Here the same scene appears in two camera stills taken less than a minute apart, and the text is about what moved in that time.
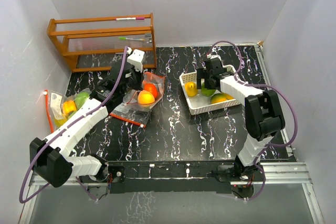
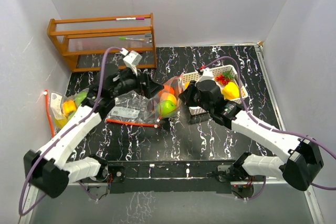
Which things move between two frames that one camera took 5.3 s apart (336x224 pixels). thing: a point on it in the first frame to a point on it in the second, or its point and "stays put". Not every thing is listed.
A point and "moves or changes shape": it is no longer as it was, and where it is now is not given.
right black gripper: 201,74 to 186,95
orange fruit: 145,97 to 169,96
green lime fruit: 207,92 moves or changes shape
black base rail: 178,176 stays put
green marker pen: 130,39 stays put
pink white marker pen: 130,18 stays put
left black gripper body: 135,83 stays put
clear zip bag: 151,93 to 168,101
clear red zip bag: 60,107 stays put
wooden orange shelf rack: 96,43 stays put
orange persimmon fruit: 152,88 moves or changes shape
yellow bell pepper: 68,107 stays put
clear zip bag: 130,110 moves or changes shape
